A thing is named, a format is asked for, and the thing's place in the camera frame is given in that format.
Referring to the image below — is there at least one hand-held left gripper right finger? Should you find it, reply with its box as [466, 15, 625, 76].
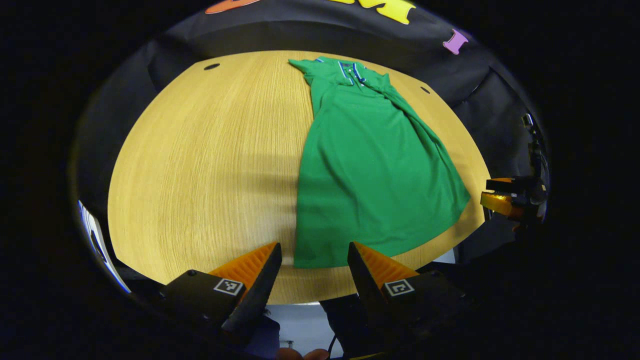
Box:
[347, 241, 468, 341]

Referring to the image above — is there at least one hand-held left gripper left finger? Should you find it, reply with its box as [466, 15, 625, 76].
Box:
[160, 242, 283, 337]

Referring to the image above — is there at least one green T-shirt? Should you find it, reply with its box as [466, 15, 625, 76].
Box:
[288, 56, 471, 269]

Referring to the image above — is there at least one black backdrop cloth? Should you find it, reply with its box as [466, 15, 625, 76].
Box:
[70, 0, 551, 281]

